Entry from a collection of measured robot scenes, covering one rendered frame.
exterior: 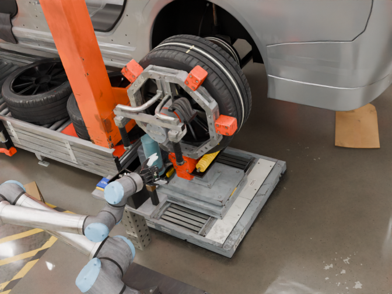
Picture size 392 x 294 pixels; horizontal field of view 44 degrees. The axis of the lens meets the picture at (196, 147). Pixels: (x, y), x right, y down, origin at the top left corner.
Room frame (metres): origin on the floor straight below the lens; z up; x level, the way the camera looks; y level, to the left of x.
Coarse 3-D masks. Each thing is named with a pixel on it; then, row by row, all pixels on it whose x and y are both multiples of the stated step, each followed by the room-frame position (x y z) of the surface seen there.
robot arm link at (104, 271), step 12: (96, 264) 1.40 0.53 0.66; (108, 264) 1.43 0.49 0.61; (84, 276) 1.36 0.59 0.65; (96, 276) 1.35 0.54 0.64; (108, 276) 1.36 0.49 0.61; (120, 276) 1.40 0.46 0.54; (84, 288) 1.33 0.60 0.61; (96, 288) 1.32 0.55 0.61; (108, 288) 1.32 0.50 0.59; (120, 288) 1.33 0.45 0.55
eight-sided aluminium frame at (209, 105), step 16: (144, 80) 2.21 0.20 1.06; (176, 80) 2.07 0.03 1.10; (128, 96) 2.30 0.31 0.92; (192, 96) 2.03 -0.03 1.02; (208, 96) 2.03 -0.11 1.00; (144, 112) 2.31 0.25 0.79; (208, 112) 1.97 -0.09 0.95; (144, 128) 2.26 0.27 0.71; (160, 144) 2.20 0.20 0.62; (208, 144) 2.00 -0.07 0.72
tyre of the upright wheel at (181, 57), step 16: (160, 48) 2.31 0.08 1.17; (176, 48) 2.25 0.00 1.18; (192, 48) 2.23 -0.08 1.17; (208, 48) 2.24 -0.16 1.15; (144, 64) 2.30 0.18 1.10; (160, 64) 2.24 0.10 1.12; (176, 64) 2.17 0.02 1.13; (192, 64) 2.12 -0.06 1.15; (208, 64) 2.13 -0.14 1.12; (224, 64) 2.17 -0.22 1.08; (208, 80) 2.06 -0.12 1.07; (224, 80) 2.08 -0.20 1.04; (240, 80) 2.14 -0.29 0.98; (224, 96) 2.02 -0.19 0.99; (224, 112) 2.02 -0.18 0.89; (240, 112) 2.06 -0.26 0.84; (224, 144) 2.04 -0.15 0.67
